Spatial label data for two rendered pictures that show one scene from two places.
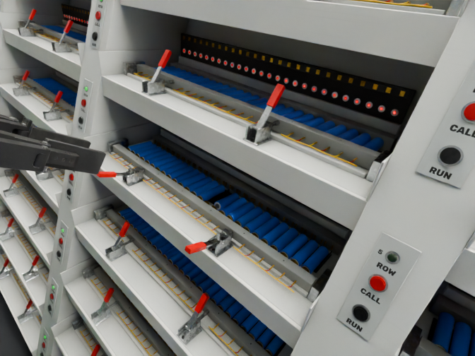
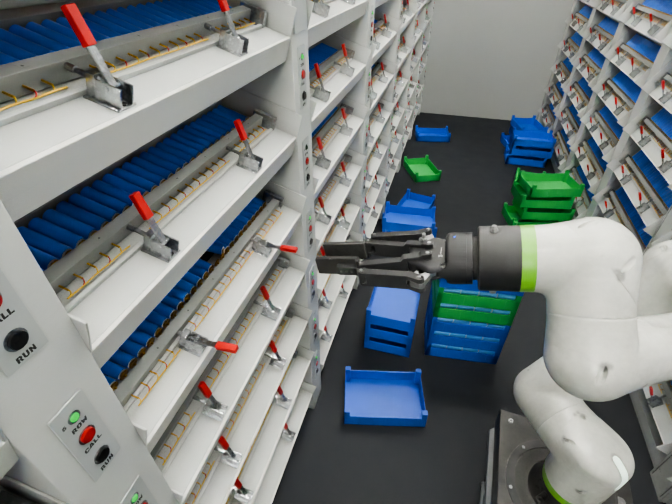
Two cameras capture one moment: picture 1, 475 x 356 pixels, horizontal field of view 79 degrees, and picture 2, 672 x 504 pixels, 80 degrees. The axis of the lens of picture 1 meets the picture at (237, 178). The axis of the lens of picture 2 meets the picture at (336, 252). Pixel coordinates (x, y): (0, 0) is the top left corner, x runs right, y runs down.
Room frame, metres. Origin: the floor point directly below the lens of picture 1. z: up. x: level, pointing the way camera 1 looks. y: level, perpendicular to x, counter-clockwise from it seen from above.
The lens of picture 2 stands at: (0.48, 0.68, 1.41)
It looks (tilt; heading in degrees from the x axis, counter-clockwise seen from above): 38 degrees down; 253
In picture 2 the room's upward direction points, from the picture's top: straight up
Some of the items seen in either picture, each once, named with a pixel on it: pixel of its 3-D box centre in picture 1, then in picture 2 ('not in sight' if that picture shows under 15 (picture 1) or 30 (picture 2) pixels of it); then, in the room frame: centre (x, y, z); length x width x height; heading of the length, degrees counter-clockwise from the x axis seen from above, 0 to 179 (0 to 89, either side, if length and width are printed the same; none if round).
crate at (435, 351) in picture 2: not in sight; (459, 335); (-0.39, -0.28, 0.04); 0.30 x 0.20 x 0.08; 153
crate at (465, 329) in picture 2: not in sight; (467, 310); (-0.39, -0.28, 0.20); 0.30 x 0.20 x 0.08; 153
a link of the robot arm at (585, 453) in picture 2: not in sight; (581, 459); (-0.18, 0.44, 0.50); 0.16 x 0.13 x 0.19; 90
